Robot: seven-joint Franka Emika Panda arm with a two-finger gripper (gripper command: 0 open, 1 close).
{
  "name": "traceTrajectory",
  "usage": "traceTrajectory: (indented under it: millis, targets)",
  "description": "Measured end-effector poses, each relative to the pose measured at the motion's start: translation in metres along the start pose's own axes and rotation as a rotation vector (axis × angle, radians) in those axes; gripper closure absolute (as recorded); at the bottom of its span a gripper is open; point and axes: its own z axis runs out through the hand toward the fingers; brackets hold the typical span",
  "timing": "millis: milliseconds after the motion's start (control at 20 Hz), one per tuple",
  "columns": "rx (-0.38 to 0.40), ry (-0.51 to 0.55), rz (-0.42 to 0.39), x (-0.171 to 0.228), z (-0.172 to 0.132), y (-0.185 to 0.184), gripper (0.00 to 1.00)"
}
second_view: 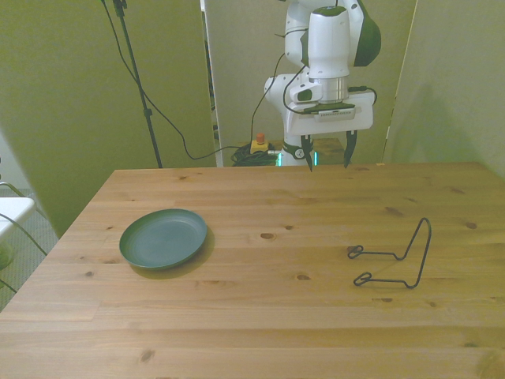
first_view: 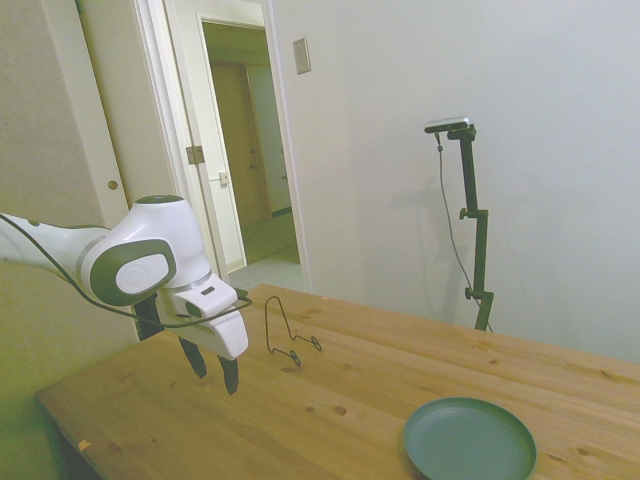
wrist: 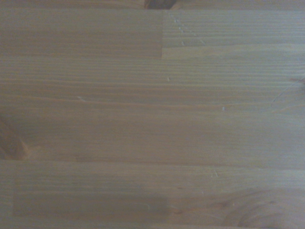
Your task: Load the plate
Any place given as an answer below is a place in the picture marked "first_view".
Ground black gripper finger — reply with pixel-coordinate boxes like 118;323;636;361
177;336;208;380
216;354;241;397

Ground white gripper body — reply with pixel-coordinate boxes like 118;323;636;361
187;305;250;360

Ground green round plate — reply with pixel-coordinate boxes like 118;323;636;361
402;397;539;480

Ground dark cabinet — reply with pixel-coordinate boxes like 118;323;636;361
133;294;163;344

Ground brown wooden hallway door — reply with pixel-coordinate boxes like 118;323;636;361
210;60;274;227

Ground white open door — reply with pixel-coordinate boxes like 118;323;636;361
197;14;248;274

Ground white closet door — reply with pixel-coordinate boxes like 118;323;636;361
77;0;177;226

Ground black wire plate stand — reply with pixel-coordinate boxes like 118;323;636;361
262;295;323;367

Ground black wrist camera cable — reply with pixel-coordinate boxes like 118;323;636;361
0;213;253;329

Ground black camera stand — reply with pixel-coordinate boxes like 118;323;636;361
445;124;497;333

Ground beige wall switch plate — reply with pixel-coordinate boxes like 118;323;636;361
292;37;312;77

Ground grey stereo camera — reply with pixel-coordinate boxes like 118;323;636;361
423;115;473;136

